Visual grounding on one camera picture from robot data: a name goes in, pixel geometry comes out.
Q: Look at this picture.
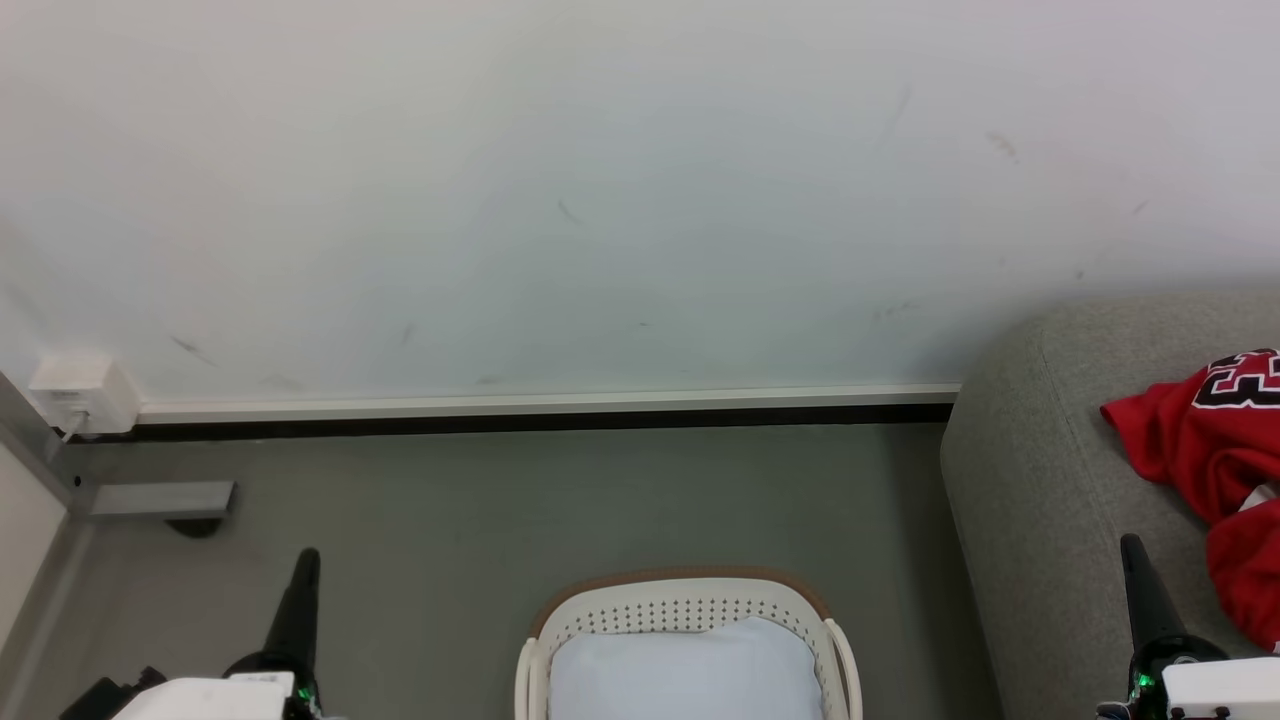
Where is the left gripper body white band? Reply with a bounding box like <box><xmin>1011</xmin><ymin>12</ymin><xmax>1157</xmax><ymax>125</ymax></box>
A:
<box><xmin>112</xmin><ymin>650</ymin><xmax>323</xmax><ymax>720</ymax></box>

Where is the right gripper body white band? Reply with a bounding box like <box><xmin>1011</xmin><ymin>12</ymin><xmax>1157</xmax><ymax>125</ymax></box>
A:
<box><xmin>1095</xmin><ymin>635</ymin><xmax>1280</xmax><ymax>720</ymax></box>

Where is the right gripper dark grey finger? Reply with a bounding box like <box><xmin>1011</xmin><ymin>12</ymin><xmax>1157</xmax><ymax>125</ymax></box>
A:
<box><xmin>1119</xmin><ymin>533</ymin><xmax>1193</xmax><ymax>651</ymax></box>

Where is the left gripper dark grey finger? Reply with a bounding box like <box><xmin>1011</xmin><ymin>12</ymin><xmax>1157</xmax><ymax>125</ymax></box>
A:
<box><xmin>262</xmin><ymin>547</ymin><xmax>323</xmax><ymax>673</ymax></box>

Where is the red jersey with number print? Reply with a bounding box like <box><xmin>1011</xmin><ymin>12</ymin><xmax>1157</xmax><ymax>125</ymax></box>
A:
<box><xmin>1100</xmin><ymin>348</ymin><xmax>1280</xmax><ymax>526</ymax></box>

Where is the white perforated laundry basket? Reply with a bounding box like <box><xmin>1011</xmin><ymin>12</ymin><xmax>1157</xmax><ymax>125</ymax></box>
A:
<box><xmin>514</xmin><ymin>568</ymin><xmax>863</xmax><ymax>720</ymax></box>

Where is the grey fabric sofa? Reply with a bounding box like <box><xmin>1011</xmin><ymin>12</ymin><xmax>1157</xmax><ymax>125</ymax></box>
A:
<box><xmin>940</xmin><ymin>290</ymin><xmax>1280</xmax><ymax>720</ymax></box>

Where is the white and black baseboard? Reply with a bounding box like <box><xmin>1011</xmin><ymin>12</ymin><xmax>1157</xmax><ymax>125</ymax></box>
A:
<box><xmin>70</xmin><ymin>383</ymin><xmax>961</xmax><ymax>444</ymax></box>

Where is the white cloth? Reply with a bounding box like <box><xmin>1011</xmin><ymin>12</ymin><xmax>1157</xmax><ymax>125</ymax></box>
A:
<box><xmin>548</xmin><ymin>617</ymin><xmax>826</xmax><ymax>720</ymax></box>

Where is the grey metal floor bracket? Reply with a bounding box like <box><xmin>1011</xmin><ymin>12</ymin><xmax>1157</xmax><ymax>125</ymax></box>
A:
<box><xmin>88</xmin><ymin>481</ymin><xmax>237</xmax><ymax>538</ymax></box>

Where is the grey metal frame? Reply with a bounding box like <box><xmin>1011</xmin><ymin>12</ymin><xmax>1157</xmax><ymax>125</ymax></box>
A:
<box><xmin>0</xmin><ymin>370</ymin><xmax>96</xmax><ymax>720</ymax></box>

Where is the white wall socket box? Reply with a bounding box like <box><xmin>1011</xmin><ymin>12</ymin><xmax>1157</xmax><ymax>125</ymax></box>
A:
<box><xmin>28</xmin><ymin>352</ymin><xmax>141</xmax><ymax>441</ymax></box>

